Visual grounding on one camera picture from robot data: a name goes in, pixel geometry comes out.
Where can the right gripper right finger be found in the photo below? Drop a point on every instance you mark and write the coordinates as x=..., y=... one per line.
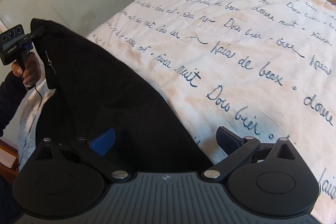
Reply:
x=239, y=151

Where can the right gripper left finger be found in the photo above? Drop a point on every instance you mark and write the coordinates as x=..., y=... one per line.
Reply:
x=93, y=152

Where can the black pants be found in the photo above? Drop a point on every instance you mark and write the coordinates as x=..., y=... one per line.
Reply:
x=95, y=92

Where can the dark sleeved left forearm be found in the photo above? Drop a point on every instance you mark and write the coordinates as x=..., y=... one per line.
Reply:
x=11, y=94

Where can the person's left hand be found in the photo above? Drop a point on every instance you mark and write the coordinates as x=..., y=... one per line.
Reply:
x=32, y=73

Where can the white script-print duvet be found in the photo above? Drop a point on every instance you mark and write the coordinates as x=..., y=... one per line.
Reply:
x=261, y=68

